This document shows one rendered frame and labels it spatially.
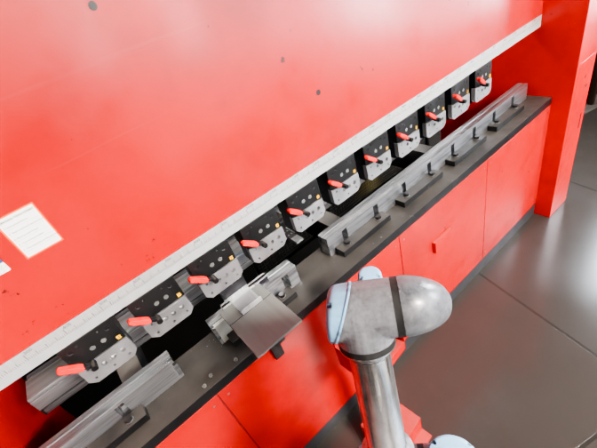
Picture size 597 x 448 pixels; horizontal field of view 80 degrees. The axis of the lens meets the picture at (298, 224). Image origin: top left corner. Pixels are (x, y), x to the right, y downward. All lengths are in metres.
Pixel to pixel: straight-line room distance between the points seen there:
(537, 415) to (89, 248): 1.96
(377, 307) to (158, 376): 0.89
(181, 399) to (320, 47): 1.23
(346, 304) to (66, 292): 0.73
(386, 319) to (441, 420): 1.43
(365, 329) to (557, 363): 1.70
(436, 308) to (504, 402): 1.47
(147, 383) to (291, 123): 0.98
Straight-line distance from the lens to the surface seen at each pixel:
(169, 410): 1.38
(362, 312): 0.68
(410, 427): 1.94
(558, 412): 2.18
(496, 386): 2.18
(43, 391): 1.62
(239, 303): 1.33
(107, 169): 1.00
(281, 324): 1.20
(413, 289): 0.69
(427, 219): 1.80
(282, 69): 1.18
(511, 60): 2.72
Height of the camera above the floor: 1.91
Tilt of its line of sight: 35 degrees down
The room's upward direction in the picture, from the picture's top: 19 degrees counter-clockwise
